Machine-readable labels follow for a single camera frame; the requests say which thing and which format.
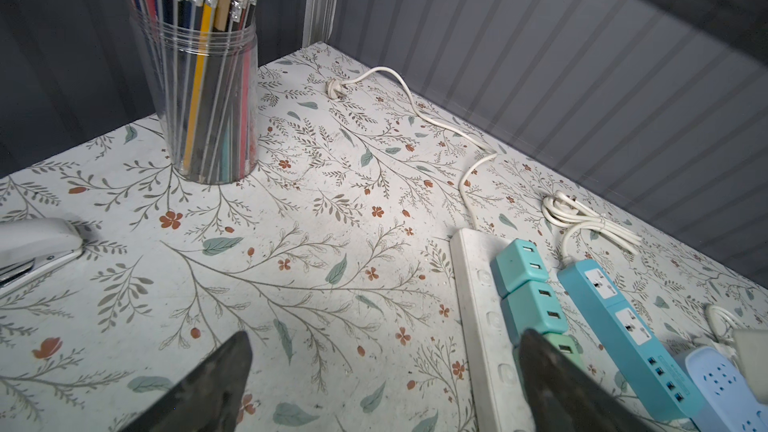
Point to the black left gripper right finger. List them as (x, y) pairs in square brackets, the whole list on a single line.
[(562, 397)]

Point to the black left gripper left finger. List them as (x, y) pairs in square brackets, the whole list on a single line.
[(208, 398)]

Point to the teal plug cube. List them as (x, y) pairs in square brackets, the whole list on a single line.
[(533, 305), (518, 263)]

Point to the teal power strip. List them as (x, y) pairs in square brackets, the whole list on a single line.
[(665, 391)]

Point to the green plug cube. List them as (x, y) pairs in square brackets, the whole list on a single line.
[(567, 346)]

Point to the blue square power socket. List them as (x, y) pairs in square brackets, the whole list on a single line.
[(729, 403)]

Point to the clear cup of pencils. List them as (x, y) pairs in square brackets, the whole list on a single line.
[(201, 61)]

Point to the white multicolour power strip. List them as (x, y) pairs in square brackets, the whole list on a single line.
[(499, 399)]

